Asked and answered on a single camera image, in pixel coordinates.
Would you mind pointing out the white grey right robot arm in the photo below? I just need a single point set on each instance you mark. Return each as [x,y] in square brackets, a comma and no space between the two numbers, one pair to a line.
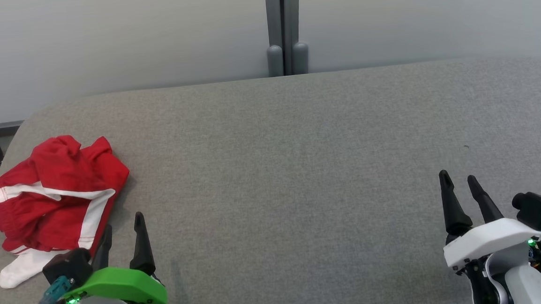
[527,286]

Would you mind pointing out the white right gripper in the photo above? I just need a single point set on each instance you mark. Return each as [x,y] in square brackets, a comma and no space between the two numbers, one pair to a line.
[492,237]

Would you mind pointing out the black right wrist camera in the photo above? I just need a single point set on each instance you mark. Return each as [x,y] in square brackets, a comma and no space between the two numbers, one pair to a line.
[539,210]

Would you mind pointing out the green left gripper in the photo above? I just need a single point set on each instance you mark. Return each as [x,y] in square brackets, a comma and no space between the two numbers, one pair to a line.
[123,283]

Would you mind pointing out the teal left camera connector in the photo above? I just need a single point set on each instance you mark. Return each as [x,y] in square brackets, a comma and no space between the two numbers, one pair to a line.
[56,289]

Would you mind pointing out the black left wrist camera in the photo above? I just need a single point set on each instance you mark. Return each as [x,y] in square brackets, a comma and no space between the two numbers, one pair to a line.
[68,265]

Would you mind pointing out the red and white basketball jersey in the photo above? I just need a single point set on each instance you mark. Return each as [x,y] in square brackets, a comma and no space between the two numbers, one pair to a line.
[66,183]

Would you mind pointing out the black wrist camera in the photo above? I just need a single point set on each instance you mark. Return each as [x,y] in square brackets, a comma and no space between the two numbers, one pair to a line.
[68,265]
[539,210]

